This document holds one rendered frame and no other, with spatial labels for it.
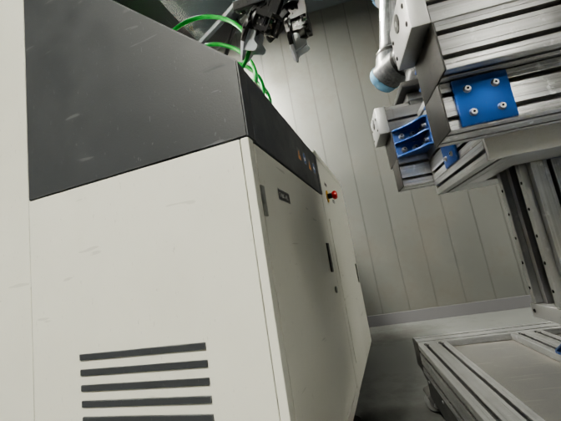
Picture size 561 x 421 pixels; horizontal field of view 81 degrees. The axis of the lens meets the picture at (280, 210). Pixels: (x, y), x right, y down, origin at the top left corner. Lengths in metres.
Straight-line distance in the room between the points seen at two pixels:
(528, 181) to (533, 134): 0.15
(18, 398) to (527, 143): 1.18
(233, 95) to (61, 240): 0.50
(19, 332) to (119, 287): 0.30
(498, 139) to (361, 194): 2.02
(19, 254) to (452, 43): 1.00
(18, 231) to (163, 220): 0.41
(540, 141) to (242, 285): 0.62
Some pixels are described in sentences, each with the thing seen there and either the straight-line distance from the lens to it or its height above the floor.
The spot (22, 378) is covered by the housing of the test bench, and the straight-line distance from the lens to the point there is 1.00.
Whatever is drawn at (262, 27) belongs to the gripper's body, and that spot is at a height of 1.24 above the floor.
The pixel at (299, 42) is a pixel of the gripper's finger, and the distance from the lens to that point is 1.23.
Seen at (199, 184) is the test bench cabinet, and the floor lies 0.72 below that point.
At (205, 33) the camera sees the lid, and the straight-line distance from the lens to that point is 1.67.
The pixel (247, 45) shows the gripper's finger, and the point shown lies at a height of 1.22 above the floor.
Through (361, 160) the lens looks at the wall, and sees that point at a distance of 2.79.
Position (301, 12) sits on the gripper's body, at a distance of 1.28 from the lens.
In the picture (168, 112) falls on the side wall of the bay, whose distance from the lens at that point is 0.75.
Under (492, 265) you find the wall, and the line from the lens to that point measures 2.88.
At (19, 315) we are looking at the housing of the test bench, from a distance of 0.99.
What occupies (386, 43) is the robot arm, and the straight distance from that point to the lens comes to 1.45.
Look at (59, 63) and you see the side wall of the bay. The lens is 1.03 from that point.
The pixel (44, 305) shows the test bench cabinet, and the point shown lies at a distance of 0.92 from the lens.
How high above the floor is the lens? 0.54
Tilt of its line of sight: 10 degrees up
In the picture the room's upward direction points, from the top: 9 degrees counter-clockwise
